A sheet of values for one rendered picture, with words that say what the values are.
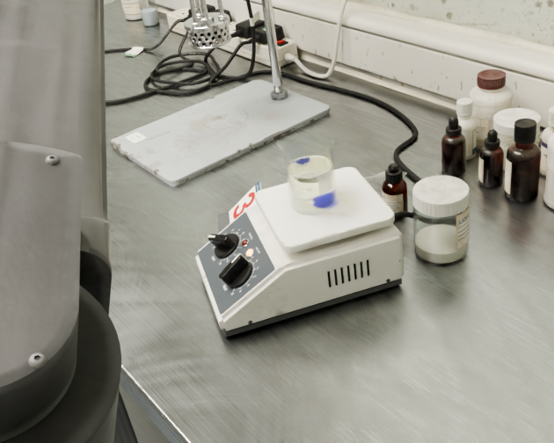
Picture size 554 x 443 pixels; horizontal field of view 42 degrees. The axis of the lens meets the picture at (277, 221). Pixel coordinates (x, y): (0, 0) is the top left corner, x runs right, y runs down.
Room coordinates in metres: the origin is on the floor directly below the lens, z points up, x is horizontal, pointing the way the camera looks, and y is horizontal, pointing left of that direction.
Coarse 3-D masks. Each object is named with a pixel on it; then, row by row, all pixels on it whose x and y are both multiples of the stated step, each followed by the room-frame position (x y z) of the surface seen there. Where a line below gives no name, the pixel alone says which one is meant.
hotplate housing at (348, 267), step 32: (256, 224) 0.65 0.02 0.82; (288, 256) 0.58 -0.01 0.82; (320, 256) 0.57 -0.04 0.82; (352, 256) 0.57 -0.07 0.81; (384, 256) 0.58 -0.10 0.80; (256, 288) 0.56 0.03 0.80; (288, 288) 0.56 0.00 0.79; (320, 288) 0.57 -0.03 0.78; (352, 288) 0.57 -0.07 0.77; (384, 288) 0.58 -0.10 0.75; (224, 320) 0.55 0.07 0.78; (256, 320) 0.55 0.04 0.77
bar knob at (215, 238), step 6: (216, 234) 0.65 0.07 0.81; (228, 234) 0.65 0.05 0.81; (234, 234) 0.65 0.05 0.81; (210, 240) 0.64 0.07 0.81; (216, 240) 0.64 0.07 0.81; (222, 240) 0.63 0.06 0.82; (228, 240) 0.63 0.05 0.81; (234, 240) 0.64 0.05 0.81; (216, 246) 0.65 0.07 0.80; (222, 246) 0.64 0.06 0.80; (228, 246) 0.63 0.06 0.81; (234, 246) 0.63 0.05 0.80; (216, 252) 0.64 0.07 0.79; (222, 252) 0.63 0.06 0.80; (228, 252) 0.63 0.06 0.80
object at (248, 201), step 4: (252, 188) 0.78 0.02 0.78; (248, 192) 0.78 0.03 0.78; (252, 192) 0.77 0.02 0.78; (244, 196) 0.78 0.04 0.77; (248, 196) 0.77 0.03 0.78; (252, 196) 0.76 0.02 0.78; (244, 200) 0.77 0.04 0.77; (248, 200) 0.76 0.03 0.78; (252, 200) 0.75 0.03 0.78; (240, 204) 0.77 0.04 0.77; (244, 204) 0.76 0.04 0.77; (248, 204) 0.76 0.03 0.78; (252, 204) 0.75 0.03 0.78; (256, 204) 0.74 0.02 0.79; (236, 208) 0.77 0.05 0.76; (240, 208) 0.76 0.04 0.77; (244, 208) 0.75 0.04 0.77; (232, 212) 0.77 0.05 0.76; (236, 212) 0.76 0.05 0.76; (240, 212) 0.76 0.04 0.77; (232, 216) 0.76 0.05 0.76; (236, 216) 0.76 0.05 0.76
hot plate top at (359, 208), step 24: (264, 192) 0.67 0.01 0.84; (360, 192) 0.64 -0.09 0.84; (264, 216) 0.64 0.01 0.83; (288, 216) 0.62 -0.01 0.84; (312, 216) 0.61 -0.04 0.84; (336, 216) 0.61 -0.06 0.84; (360, 216) 0.60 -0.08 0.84; (384, 216) 0.59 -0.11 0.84; (288, 240) 0.58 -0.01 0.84; (312, 240) 0.57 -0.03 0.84; (336, 240) 0.58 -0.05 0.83
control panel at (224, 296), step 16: (240, 224) 0.66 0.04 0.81; (240, 240) 0.64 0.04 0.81; (256, 240) 0.62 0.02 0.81; (208, 256) 0.65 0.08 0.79; (256, 256) 0.60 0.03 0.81; (208, 272) 0.62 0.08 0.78; (256, 272) 0.58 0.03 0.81; (224, 288) 0.58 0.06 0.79; (240, 288) 0.57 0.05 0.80; (224, 304) 0.56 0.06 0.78
